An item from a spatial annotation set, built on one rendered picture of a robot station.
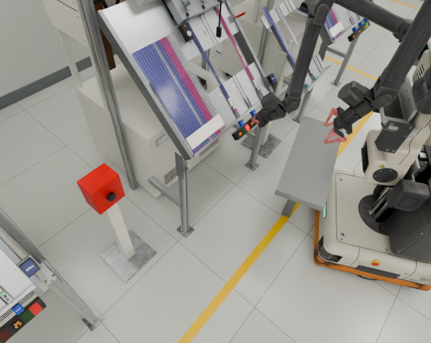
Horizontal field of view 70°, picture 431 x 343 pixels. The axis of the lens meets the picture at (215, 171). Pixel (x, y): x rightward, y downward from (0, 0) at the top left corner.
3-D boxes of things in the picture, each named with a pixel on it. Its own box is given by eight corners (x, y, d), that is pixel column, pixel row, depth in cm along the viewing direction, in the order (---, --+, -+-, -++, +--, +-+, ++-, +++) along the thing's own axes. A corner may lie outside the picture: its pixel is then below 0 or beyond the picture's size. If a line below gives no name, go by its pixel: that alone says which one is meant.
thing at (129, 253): (156, 253, 189) (139, 176, 128) (126, 282, 177) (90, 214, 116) (131, 229, 198) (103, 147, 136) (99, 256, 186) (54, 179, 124)
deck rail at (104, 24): (187, 158, 149) (194, 156, 144) (184, 160, 148) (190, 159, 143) (97, 16, 128) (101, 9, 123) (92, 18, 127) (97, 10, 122)
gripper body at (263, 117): (254, 116, 147) (265, 113, 141) (265, 106, 152) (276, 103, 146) (260, 128, 149) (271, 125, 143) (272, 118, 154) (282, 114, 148)
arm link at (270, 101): (299, 106, 136) (294, 99, 143) (284, 88, 131) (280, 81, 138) (277, 123, 140) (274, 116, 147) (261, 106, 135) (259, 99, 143)
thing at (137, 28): (233, 35, 170) (239, 30, 166) (142, 87, 137) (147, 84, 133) (203, -25, 160) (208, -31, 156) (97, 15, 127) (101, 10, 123)
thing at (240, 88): (266, 92, 179) (270, 91, 177) (188, 155, 146) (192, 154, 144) (251, 63, 174) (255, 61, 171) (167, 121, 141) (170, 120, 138)
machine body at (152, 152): (222, 148, 246) (229, 82, 197) (157, 203, 211) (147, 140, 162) (165, 110, 270) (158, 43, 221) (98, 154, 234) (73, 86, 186)
